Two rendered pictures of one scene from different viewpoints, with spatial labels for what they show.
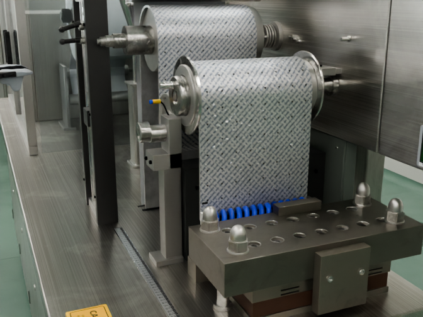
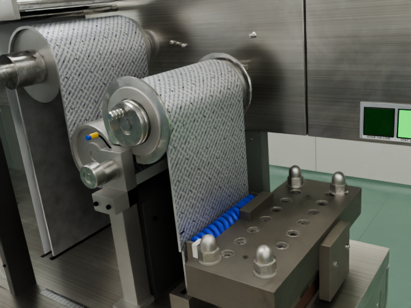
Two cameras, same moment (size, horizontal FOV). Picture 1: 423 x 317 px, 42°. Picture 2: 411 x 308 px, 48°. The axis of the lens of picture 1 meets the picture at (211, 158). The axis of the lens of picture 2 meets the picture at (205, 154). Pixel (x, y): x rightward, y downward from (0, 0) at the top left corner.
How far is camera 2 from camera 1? 47 cm
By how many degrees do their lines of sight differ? 29
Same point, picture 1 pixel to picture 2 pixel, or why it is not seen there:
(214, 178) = (186, 203)
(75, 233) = not seen: outside the picture
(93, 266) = not seen: outside the picture
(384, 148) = (315, 129)
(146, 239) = (89, 291)
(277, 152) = (226, 158)
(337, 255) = (337, 240)
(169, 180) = (128, 220)
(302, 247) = (311, 244)
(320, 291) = (330, 279)
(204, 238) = (218, 271)
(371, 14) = (279, 8)
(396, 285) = not seen: hidden behind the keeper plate
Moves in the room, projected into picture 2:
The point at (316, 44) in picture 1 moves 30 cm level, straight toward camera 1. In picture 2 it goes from (208, 45) to (277, 57)
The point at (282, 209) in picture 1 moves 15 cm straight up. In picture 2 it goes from (252, 212) to (247, 135)
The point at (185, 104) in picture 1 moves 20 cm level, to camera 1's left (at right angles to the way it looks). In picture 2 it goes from (145, 131) to (13, 164)
